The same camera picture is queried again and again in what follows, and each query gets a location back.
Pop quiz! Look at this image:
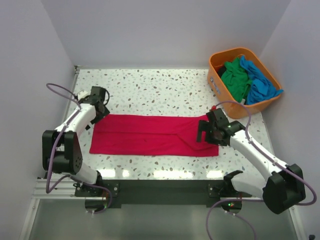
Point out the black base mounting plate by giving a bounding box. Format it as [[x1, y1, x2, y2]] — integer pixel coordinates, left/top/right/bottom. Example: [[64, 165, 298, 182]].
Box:
[[73, 179, 251, 210]]

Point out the red t-shirt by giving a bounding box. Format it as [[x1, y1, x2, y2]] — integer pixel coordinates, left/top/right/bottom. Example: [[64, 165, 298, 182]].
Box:
[[89, 114, 219, 157]]

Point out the aluminium table edge rail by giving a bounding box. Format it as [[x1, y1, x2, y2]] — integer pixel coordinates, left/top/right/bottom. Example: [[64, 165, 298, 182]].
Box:
[[19, 66, 80, 240]]

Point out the green t-shirt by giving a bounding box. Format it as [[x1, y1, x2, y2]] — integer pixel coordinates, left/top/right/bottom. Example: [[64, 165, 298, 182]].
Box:
[[218, 57, 252, 103]]

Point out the blue t-shirt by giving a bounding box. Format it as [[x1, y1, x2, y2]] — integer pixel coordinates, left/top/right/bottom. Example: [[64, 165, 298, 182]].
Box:
[[239, 55, 284, 105]]

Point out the orange plastic basket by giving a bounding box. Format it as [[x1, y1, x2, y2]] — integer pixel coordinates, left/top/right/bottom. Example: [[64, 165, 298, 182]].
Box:
[[207, 47, 284, 119]]

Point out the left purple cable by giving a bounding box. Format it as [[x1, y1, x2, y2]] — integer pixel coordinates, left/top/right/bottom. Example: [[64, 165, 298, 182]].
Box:
[[45, 83, 117, 215]]

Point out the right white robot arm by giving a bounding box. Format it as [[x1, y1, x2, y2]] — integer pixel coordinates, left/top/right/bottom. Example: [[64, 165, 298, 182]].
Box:
[[196, 108, 306, 215]]

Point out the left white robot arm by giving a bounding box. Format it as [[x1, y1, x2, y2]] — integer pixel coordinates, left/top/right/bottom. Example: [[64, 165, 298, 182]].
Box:
[[42, 83, 110, 196]]

